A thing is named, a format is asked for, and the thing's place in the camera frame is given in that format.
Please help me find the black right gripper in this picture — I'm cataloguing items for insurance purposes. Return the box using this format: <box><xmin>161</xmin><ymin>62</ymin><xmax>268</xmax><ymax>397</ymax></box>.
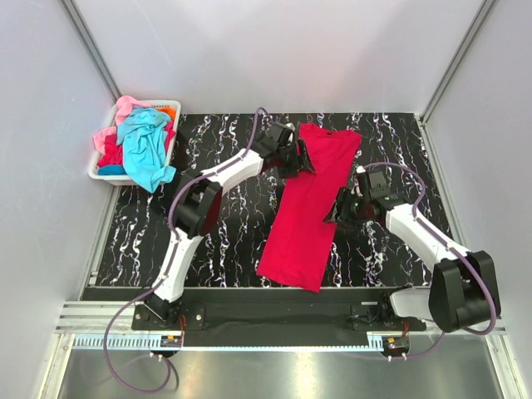
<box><xmin>322</xmin><ymin>186</ymin><xmax>370</xmax><ymax>233</ymax></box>

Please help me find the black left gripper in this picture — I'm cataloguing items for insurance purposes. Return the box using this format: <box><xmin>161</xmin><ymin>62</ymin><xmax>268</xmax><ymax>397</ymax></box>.
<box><xmin>275</xmin><ymin>139</ymin><xmax>313</xmax><ymax>179</ymax></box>

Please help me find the red t-shirt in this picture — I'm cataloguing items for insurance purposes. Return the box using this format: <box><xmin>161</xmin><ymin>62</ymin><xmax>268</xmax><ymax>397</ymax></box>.
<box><xmin>257</xmin><ymin>123</ymin><xmax>362</xmax><ymax>293</ymax></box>

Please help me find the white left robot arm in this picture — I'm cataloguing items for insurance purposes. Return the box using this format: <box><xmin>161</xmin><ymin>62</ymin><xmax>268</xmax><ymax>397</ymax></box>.
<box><xmin>144</xmin><ymin>122</ymin><xmax>315</xmax><ymax>329</ymax></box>

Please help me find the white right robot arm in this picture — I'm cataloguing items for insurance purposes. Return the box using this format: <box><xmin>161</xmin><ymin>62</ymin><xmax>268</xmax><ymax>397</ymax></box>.
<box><xmin>324</xmin><ymin>162</ymin><xmax>501</xmax><ymax>335</ymax></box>

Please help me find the orange t-shirt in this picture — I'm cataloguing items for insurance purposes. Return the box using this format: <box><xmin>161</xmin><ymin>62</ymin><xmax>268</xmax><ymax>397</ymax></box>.
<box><xmin>155</xmin><ymin>106</ymin><xmax>177</xmax><ymax>121</ymax></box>

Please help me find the light blue t-shirt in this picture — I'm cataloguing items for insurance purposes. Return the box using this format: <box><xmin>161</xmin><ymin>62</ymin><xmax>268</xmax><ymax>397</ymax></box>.
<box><xmin>99</xmin><ymin>107</ymin><xmax>175</xmax><ymax>193</ymax></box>

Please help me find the right electronics board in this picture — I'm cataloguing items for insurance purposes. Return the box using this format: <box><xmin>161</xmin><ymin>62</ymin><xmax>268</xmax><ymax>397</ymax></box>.
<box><xmin>387</xmin><ymin>337</ymin><xmax>409</xmax><ymax>349</ymax></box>

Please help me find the electronics board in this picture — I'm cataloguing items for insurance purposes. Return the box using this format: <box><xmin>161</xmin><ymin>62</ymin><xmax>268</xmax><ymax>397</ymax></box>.
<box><xmin>160</xmin><ymin>335</ymin><xmax>183</xmax><ymax>347</ymax></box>
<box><xmin>387</xmin><ymin>337</ymin><xmax>409</xmax><ymax>349</ymax></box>

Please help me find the magenta t-shirt in basket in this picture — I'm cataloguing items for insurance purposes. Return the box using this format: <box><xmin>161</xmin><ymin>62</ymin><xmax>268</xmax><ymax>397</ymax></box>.
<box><xmin>97</xmin><ymin>128</ymin><xmax>176</xmax><ymax>168</ymax></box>

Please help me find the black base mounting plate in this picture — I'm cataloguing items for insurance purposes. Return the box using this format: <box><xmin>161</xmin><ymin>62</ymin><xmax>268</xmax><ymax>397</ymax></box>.
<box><xmin>132</xmin><ymin>288</ymin><xmax>426</xmax><ymax>350</ymax></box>

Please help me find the white plastic laundry basket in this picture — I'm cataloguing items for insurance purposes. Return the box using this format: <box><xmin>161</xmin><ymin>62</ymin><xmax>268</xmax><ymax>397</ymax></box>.
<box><xmin>88</xmin><ymin>100</ymin><xmax>181</xmax><ymax>186</ymax></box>

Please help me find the left electronics board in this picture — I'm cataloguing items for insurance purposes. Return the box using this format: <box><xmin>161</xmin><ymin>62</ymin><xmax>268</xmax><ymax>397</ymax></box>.
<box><xmin>160</xmin><ymin>335</ymin><xmax>183</xmax><ymax>347</ymax></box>

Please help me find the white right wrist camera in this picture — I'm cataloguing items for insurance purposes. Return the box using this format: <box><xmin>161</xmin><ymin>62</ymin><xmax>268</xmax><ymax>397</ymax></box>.
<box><xmin>351</xmin><ymin>165</ymin><xmax>367</xmax><ymax>198</ymax></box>

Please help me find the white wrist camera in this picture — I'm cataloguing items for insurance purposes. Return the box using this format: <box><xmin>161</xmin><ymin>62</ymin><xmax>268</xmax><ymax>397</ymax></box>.
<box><xmin>280</xmin><ymin>122</ymin><xmax>296</xmax><ymax>131</ymax></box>
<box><xmin>351</xmin><ymin>165</ymin><xmax>367</xmax><ymax>198</ymax></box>

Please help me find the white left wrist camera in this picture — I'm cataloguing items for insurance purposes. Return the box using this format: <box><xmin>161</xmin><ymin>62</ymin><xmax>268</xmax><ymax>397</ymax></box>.
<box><xmin>280</xmin><ymin>122</ymin><xmax>296</xmax><ymax>131</ymax></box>

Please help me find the white slotted cable duct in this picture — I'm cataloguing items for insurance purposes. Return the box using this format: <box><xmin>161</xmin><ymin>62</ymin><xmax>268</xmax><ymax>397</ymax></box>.
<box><xmin>72</xmin><ymin>336</ymin><xmax>387</xmax><ymax>351</ymax></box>

